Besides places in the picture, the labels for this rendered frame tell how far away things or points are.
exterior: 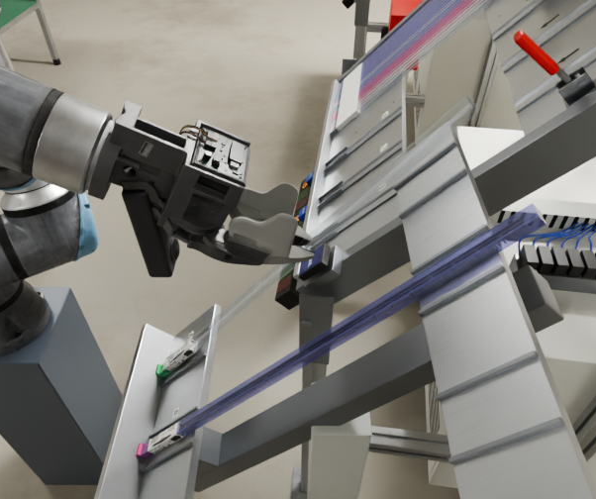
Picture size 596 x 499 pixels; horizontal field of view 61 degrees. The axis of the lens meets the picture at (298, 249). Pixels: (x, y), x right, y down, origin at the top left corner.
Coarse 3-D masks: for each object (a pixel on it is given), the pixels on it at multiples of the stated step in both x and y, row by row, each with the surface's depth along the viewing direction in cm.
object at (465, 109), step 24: (456, 120) 40; (432, 144) 42; (384, 168) 45; (408, 168) 43; (360, 192) 46; (336, 216) 48; (312, 240) 50; (288, 264) 52; (264, 288) 55; (240, 312) 58
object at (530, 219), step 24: (528, 216) 34; (480, 240) 36; (504, 240) 34; (456, 264) 36; (408, 288) 39; (432, 288) 38; (360, 312) 42; (384, 312) 40; (336, 336) 43; (288, 360) 46; (312, 360) 45; (240, 384) 50; (264, 384) 48; (216, 408) 51; (144, 456) 59
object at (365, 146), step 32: (384, 96) 100; (352, 128) 103; (384, 128) 91; (352, 160) 94; (384, 160) 83; (352, 192) 86; (384, 192) 77; (320, 224) 89; (352, 224) 79; (384, 224) 72
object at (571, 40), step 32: (512, 0) 82; (544, 0) 73; (576, 0) 67; (512, 32) 76; (544, 32) 69; (576, 32) 63; (512, 64) 70; (576, 64) 60; (512, 96) 66; (544, 96) 61
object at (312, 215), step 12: (336, 84) 124; (324, 132) 108; (324, 144) 105; (324, 156) 103; (324, 168) 100; (312, 180) 97; (324, 180) 98; (312, 192) 94; (312, 204) 91; (312, 216) 89; (312, 228) 88; (300, 264) 81
